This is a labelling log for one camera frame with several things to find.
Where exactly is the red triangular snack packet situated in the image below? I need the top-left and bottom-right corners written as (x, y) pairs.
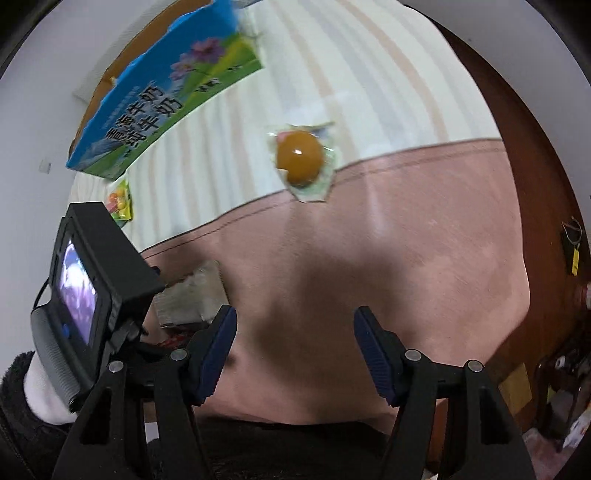
top-left (157, 323), bottom-right (200, 348)

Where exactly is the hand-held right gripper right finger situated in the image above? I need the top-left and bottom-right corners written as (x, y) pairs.
top-left (353, 305), bottom-right (536, 480)

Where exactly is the cat print blanket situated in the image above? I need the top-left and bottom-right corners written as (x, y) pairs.
top-left (69, 0), bottom-right (530, 430)

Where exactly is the person's left forearm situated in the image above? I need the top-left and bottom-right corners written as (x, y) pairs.
top-left (0, 351), bottom-right (80, 480)

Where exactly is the dark fleece clothing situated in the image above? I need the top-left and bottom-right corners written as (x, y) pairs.
top-left (145, 415), bottom-right (393, 480)

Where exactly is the printed cardboard box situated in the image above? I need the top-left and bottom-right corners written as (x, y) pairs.
top-left (67, 0), bottom-right (265, 182)

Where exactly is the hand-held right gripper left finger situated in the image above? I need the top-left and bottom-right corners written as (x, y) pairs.
top-left (51, 305), bottom-right (239, 480)

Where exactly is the braised egg packet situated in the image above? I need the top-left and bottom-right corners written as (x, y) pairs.
top-left (268, 122), bottom-right (341, 204)

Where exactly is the white bread packet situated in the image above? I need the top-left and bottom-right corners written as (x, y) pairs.
top-left (152, 260), bottom-right (228, 326)

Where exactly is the green candy ball packet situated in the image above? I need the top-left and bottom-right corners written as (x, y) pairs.
top-left (105, 180), bottom-right (135, 228)

